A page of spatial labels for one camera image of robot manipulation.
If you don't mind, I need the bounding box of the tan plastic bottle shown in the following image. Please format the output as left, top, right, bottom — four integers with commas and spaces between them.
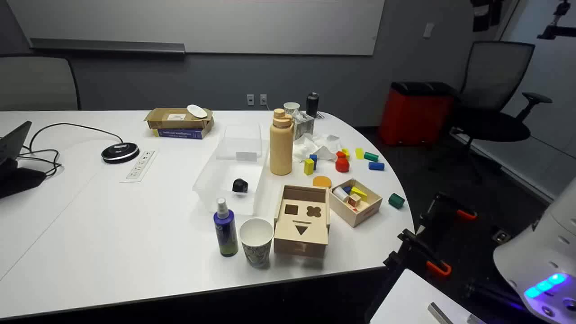
269, 106, 296, 176

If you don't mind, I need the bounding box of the green rounded block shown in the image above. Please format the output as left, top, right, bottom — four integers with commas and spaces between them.
388, 191, 407, 211

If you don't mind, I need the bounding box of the silver tissue box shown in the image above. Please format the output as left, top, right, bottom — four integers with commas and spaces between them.
290, 110, 317, 140

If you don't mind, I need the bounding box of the black orange clamp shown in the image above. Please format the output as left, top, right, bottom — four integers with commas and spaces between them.
384, 229, 456, 284
420, 193, 481, 232

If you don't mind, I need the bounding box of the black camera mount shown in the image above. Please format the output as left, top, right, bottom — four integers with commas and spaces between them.
537, 0, 576, 41

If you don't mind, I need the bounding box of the brown cardboard box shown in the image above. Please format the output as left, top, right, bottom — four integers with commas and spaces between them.
145, 106, 217, 133

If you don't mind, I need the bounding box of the black cable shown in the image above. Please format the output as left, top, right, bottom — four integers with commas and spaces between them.
17, 121, 125, 176

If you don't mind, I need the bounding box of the small wooden tray box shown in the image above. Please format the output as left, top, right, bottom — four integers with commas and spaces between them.
328, 178, 384, 229

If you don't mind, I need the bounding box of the white power strip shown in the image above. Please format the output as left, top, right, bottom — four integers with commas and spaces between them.
119, 149, 157, 185

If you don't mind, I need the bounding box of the wooden shape sorter box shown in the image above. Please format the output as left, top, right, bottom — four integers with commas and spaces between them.
272, 184, 334, 259

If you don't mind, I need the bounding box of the red trash bin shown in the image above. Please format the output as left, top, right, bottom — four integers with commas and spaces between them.
377, 81, 456, 148

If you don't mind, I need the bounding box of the whiteboard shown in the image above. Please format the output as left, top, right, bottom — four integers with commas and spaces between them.
6, 0, 388, 58

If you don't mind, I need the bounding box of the black office chair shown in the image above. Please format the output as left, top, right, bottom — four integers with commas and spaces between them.
449, 40, 555, 182

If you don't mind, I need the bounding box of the white paper sheet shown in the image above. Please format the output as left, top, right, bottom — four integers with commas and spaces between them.
368, 268, 483, 324

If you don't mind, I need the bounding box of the dark wall hanging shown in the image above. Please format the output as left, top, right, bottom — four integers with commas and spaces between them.
470, 0, 505, 32

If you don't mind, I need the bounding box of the clear plastic bin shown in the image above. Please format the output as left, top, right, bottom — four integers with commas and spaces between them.
193, 157, 267, 218

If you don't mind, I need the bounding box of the white wipe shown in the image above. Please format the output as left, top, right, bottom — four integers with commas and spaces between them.
294, 133, 323, 157

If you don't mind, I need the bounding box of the black laptop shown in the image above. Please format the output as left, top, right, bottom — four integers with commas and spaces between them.
0, 121, 49, 200

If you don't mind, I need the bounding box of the white round tape dispenser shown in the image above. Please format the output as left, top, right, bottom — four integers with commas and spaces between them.
186, 103, 209, 121

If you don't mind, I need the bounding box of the patterned paper cup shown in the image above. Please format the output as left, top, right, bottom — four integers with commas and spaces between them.
238, 216, 276, 270

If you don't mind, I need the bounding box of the black round puck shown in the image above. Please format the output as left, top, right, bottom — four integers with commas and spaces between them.
100, 140, 141, 166

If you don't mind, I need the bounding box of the blue book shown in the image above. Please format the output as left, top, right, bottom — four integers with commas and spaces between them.
157, 126, 206, 140

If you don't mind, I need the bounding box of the beige chair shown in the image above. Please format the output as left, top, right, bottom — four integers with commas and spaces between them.
0, 54, 82, 112

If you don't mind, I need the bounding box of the black cup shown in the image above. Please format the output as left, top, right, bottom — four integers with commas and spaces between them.
305, 90, 321, 119

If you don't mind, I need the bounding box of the purple spray bottle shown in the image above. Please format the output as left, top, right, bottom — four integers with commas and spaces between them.
213, 198, 240, 259

